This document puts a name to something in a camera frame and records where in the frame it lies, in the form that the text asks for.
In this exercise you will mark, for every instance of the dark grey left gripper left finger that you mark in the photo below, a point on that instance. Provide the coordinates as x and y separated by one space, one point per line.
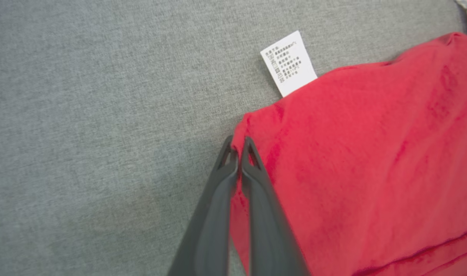
210 230

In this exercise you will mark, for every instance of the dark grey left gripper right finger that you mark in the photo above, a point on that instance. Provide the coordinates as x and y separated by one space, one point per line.
268 230

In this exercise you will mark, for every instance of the red and white jersey shirt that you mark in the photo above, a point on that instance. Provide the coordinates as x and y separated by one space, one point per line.
371 161

